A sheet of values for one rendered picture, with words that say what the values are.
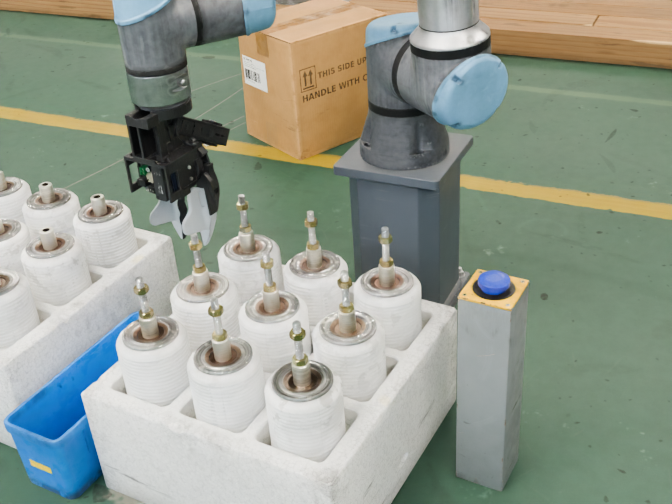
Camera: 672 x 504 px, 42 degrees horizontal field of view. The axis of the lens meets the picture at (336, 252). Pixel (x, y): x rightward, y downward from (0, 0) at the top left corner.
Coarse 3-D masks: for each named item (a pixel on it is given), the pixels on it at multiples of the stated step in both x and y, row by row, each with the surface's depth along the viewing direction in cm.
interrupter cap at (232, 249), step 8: (232, 240) 137; (256, 240) 137; (264, 240) 137; (224, 248) 135; (232, 248) 135; (240, 248) 135; (256, 248) 135; (264, 248) 134; (272, 248) 135; (232, 256) 133; (240, 256) 133; (248, 256) 133; (256, 256) 132
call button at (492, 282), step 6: (492, 270) 112; (480, 276) 111; (486, 276) 111; (492, 276) 110; (498, 276) 110; (504, 276) 110; (480, 282) 110; (486, 282) 109; (492, 282) 109; (498, 282) 109; (504, 282) 109; (486, 288) 109; (492, 288) 109; (498, 288) 109; (504, 288) 109; (492, 294) 110; (498, 294) 110
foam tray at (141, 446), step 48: (240, 336) 128; (432, 336) 125; (96, 384) 121; (384, 384) 117; (432, 384) 128; (96, 432) 122; (144, 432) 116; (192, 432) 112; (384, 432) 114; (432, 432) 133; (144, 480) 122; (192, 480) 116; (240, 480) 111; (288, 480) 106; (336, 480) 104; (384, 480) 118
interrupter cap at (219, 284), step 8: (208, 272) 129; (184, 280) 128; (192, 280) 128; (216, 280) 128; (224, 280) 128; (176, 288) 126; (184, 288) 126; (192, 288) 127; (216, 288) 126; (224, 288) 126; (184, 296) 125; (192, 296) 124; (200, 296) 124; (208, 296) 124; (216, 296) 124
